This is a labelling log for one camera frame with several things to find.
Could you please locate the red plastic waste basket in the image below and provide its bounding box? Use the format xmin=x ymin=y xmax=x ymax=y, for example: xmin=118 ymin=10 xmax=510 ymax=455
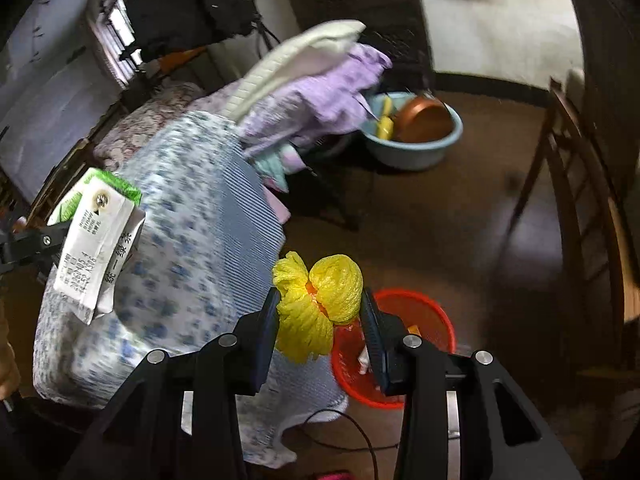
xmin=331 ymin=288 xmax=457 ymax=410

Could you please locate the green white snack bag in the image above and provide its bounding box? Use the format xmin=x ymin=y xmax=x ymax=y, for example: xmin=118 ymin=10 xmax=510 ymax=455
xmin=48 ymin=168 xmax=145 ymax=325

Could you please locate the person left hand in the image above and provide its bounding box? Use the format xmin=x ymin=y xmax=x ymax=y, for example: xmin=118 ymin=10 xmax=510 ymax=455
xmin=0 ymin=288 xmax=21 ymax=401

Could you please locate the blue floral bed sheet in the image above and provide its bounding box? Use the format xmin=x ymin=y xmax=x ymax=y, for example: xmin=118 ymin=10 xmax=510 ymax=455
xmin=31 ymin=109 xmax=350 ymax=470

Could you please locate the black folding stool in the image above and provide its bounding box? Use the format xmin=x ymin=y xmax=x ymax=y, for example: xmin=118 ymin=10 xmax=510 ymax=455
xmin=286 ymin=132 xmax=363 ymax=232

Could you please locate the light blue wash basin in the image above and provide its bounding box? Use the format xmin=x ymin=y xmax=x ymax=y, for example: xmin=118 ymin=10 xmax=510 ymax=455
xmin=360 ymin=91 xmax=463 ymax=171

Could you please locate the maroon floral rolled quilt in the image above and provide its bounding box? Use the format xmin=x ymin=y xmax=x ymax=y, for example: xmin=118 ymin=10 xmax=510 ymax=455
xmin=93 ymin=82 xmax=204 ymax=171

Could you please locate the yellow item in basin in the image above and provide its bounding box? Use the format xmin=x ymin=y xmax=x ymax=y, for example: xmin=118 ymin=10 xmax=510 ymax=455
xmin=376 ymin=94 xmax=394 ymax=141

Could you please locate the wooden chair with cushion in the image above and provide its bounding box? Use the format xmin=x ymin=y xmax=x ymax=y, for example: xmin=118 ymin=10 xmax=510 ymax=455
xmin=511 ymin=80 xmax=639 ymax=388

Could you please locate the orange top side table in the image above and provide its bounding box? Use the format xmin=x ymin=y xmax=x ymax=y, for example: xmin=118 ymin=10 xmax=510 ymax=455
xmin=156 ymin=47 xmax=207 ymax=76

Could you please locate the purple floral blanket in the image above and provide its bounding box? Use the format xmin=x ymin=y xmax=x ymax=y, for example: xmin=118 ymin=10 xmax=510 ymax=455
xmin=238 ymin=44 xmax=392 ymax=193

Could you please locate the white quilted pillow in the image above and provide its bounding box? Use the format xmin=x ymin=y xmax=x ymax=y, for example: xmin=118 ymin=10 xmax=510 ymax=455
xmin=221 ymin=20 xmax=366 ymax=122

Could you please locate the black hanging jacket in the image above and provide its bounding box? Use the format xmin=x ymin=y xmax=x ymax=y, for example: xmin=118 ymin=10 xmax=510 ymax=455
xmin=119 ymin=0 xmax=257 ymax=63

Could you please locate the black cable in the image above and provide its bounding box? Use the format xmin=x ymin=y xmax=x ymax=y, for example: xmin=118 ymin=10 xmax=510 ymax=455
xmin=299 ymin=407 xmax=467 ymax=480

